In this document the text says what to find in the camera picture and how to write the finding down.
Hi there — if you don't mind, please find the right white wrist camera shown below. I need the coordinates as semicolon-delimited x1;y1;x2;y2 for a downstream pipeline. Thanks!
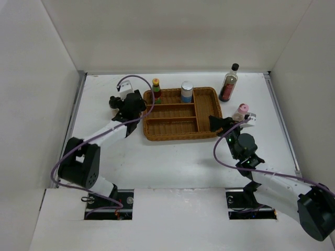
240;112;256;128

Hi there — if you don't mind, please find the yellow cap sauce bottle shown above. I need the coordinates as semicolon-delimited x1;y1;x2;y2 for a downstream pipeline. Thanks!
152;78;162;104

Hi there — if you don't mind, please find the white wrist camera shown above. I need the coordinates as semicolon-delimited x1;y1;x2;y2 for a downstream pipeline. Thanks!
117;80;133;100
240;112;256;128

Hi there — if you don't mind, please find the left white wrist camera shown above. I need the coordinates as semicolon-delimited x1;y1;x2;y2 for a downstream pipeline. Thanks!
117;80;133;100

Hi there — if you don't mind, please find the pink cap small bottle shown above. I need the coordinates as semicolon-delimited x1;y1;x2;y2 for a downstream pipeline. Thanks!
232;104;249;122

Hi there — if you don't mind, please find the aluminium table rail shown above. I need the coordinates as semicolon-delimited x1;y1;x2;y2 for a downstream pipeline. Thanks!
51;71;87;189
263;72;302;177

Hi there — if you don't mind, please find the left aluminium table rail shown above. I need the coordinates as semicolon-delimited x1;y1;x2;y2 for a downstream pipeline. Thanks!
51;71;87;189

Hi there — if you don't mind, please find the black cap pepper shaker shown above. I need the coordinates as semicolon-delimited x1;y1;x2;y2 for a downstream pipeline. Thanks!
109;96;123;109

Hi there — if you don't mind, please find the wicker divided tray basket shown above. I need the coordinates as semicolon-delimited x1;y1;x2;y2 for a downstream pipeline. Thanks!
143;87;222;141

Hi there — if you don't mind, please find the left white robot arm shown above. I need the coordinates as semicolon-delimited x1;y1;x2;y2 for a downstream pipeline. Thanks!
58;90;147;209

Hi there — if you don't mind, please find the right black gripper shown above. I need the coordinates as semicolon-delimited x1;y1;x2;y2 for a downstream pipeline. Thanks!
209;115;245;160

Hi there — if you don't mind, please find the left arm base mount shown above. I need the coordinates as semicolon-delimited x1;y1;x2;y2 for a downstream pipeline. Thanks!
81;190;135;221

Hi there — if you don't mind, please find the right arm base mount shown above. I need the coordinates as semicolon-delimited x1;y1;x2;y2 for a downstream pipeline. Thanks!
226;181;277;220

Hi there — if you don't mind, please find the right aluminium table rail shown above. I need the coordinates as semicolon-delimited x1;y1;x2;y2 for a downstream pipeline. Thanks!
263;72;302;177

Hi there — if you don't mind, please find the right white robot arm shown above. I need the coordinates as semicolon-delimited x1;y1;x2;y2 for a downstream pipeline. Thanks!
209;115;334;242

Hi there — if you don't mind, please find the tall dark vinegar bottle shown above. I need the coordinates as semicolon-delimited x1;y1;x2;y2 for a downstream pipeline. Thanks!
218;63;239;102

